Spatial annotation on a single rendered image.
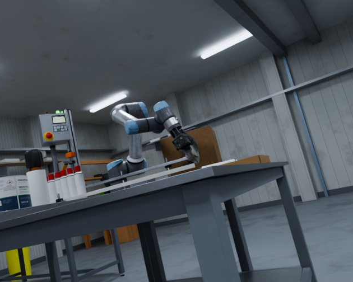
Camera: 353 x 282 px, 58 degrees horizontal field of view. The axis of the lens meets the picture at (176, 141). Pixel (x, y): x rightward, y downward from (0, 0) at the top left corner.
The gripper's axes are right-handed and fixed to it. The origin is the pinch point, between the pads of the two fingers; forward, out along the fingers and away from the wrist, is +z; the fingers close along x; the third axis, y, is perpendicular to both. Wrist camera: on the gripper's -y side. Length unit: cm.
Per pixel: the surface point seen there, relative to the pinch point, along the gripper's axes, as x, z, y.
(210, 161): -0.8, -0.2, -22.0
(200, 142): 0.7, -11.7, -21.5
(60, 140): -71, -65, -7
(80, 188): -67, -27, 2
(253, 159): 24.9, 16.4, 13.5
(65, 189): -76, -33, 3
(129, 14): -42, -291, -241
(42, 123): -72, -78, 1
